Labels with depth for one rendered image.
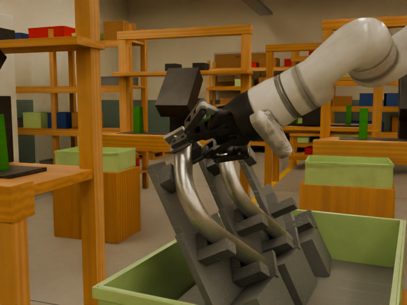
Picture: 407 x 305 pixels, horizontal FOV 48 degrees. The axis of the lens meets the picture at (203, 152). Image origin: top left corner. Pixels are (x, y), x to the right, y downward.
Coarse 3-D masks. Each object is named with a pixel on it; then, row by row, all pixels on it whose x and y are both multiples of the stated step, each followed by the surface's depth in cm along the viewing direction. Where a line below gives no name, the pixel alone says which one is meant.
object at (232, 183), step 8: (224, 168) 85; (232, 168) 85; (224, 176) 85; (232, 176) 85; (224, 184) 86; (232, 184) 84; (240, 184) 85; (232, 192) 85; (240, 192) 85; (232, 200) 86; (240, 200) 85; (248, 200) 85; (240, 208) 86; (248, 208) 86; (256, 208) 87; (248, 216) 87; (272, 224) 91; (272, 232) 92; (280, 232) 93
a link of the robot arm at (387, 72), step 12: (396, 36) 64; (396, 48) 62; (396, 60) 62; (348, 72) 64; (360, 72) 61; (372, 72) 61; (384, 72) 61; (396, 72) 62; (360, 84) 65; (372, 84) 63; (384, 84) 64
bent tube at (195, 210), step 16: (192, 144) 77; (176, 160) 73; (192, 160) 74; (176, 176) 71; (192, 176) 71; (192, 192) 70; (192, 208) 69; (192, 224) 70; (208, 224) 70; (208, 240) 71; (240, 240) 76; (240, 256) 76; (256, 256) 78
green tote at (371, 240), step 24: (336, 216) 112; (360, 216) 110; (336, 240) 113; (360, 240) 110; (384, 240) 108; (144, 264) 79; (168, 264) 87; (384, 264) 108; (96, 288) 68; (120, 288) 73; (144, 288) 80; (168, 288) 88
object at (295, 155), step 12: (300, 60) 806; (336, 84) 790; (348, 84) 784; (396, 84) 759; (336, 96) 803; (348, 96) 797; (360, 96) 788; (372, 96) 781; (396, 96) 768; (336, 108) 795; (384, 108) 769; (396, 108) 763; (396, 120) 776; (384, 132) 780; (396, 132) 778; (300, 156) 824
